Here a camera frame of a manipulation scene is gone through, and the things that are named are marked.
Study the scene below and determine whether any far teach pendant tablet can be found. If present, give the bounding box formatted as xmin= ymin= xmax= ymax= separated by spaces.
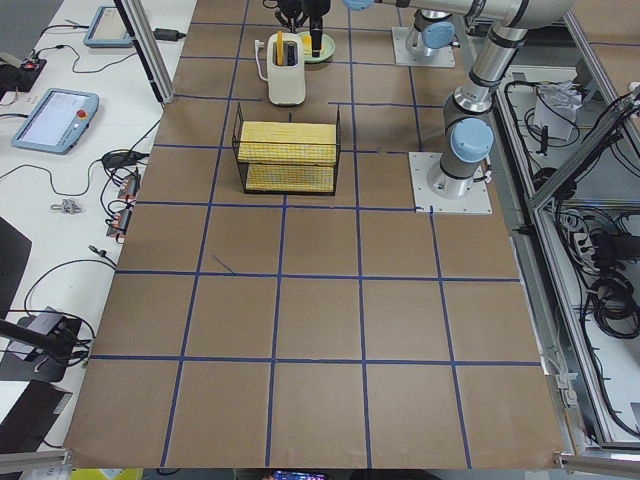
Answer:
xmin=83 ymin=5 xmax=133 ymax=48

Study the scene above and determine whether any teach pendant tablet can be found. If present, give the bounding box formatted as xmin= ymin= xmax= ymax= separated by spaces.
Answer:
xmin=83 ymin=5 xmax=133 ymax=48
xmin=11 ymin=88 xmax=100 ymax=155

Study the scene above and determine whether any aluminium frame post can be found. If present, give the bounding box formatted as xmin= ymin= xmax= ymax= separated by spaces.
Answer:
xmin=114 ymin=0 xmax=175 ymax=105

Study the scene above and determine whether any bread slice in toaster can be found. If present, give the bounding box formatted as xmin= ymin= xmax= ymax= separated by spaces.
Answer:
xmin=275 ymin=31 xmax=284 ymax=67

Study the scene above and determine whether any white toaster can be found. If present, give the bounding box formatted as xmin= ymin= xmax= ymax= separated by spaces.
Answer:
xmin=267 ymin=32 xmax=306 ymax=106

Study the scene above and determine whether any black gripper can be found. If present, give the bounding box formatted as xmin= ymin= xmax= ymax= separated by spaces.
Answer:
xmin=275 ymin=0 xmax=306 ymax=23
xmin=305 ymin=0 xmax=330 ymax=57

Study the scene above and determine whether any near teach pendant tablet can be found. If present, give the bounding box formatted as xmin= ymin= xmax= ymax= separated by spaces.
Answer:
xmin=11 ymin=88 xmax=100 ymax=155

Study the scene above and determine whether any wooden board in basket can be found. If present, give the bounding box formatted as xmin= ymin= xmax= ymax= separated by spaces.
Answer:
xmin=238 ymin=121 xmax=337 ymax=193

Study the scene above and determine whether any white toaster power cord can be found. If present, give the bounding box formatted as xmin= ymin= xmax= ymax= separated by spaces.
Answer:
xmin=254 ymin=39 xmax=270 ymax=83

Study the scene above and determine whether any light green plate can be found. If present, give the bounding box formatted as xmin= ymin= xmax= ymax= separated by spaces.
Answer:
xmin=298 ymin=31 xmax=336 ymax=64

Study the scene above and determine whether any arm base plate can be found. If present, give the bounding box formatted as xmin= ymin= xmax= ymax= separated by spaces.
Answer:
xmin=409 ymin=152 xmax=492 ymax=215
xmin=391 ymin=27 xmax=456 ymax=68

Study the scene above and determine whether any black power adapter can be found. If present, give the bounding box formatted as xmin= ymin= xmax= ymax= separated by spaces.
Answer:
xmin=153 ymin=28 xmax=186 ymax=42

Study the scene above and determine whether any black wire basket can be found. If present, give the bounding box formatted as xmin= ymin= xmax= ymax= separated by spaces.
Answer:
xmin=231 ymin=102 xmax=343 ymax=197

